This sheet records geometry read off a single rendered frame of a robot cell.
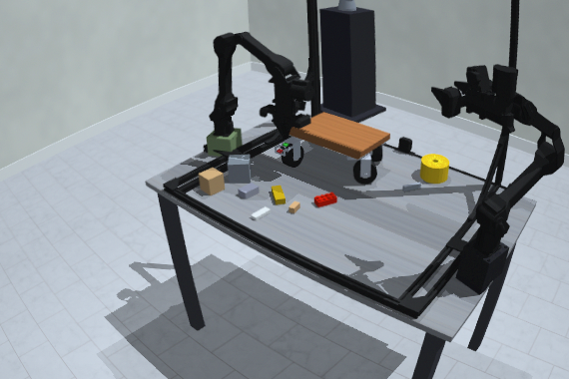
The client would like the red toy building brick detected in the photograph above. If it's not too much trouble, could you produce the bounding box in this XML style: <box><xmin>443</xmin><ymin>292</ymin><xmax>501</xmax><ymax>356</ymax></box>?
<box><xmin>314</xmin><ymin>192</ymin><xmax>337</xmax><ymax>207</ymax></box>

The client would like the yellow rectangular block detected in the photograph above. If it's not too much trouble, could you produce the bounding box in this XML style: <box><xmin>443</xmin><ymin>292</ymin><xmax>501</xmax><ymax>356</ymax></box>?
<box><xmin>272</xmin><ymin>186</ymin><xmax>285</xmax><ymax>204</ymax></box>

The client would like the small brown block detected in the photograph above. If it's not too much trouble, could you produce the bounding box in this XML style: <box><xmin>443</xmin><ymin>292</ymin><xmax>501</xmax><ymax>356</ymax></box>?
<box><xmin>288</xmin><ymin>201</ymin><xmax>300</xmax><ymax>213</ymax></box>

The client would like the tan cube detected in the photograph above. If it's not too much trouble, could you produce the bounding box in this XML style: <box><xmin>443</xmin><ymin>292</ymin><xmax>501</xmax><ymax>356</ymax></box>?
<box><xmin>199</xmin><ymin>168</ymin><xmax>225</xmax><ymax>195</ymax></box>

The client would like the yellow cylinder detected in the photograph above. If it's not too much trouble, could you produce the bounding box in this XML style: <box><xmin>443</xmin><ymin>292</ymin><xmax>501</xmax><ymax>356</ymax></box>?
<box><xmin>420</xmin><ymin>154</ymin><xmax>449</xmax><ymax>184</ymax></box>

